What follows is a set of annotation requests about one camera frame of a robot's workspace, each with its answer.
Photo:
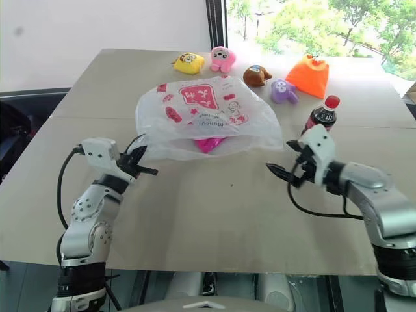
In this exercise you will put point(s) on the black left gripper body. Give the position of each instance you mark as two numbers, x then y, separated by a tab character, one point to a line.
131	162

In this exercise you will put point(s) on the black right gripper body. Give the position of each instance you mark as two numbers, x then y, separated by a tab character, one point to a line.
304	169

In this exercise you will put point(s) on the clear red-printed plastic bag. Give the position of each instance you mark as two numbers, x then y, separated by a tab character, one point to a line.
208	110

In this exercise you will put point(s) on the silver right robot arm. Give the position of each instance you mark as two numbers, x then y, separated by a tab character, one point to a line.
377	198

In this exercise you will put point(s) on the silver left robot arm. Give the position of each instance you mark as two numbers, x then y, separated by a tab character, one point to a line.
85	208

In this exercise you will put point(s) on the cola bottle with red cap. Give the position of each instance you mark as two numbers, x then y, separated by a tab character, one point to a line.
321	118

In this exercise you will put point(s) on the purple plush toy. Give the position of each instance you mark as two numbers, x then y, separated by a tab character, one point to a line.
283	91

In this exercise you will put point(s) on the orange plush toy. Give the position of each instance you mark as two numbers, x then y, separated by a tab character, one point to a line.
310	78

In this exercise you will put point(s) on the brown plush toy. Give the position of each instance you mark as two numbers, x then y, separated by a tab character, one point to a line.
255	75

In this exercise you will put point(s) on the yellow plush toy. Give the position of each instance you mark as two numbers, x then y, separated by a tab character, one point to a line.
189	63

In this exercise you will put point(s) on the pink plush toy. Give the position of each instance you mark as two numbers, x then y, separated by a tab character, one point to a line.
221	58

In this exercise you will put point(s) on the silver robot torso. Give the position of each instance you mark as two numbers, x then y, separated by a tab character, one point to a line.
234	289

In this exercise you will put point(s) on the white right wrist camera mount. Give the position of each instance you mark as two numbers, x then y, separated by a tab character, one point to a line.
320	146

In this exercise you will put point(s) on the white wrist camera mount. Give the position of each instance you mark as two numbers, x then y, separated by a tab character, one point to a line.
320	146
99	151

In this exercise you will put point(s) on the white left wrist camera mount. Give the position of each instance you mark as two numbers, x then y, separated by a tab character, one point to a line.
99	151

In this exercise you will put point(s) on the dark window frame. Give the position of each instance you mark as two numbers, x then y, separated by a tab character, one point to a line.
218	24

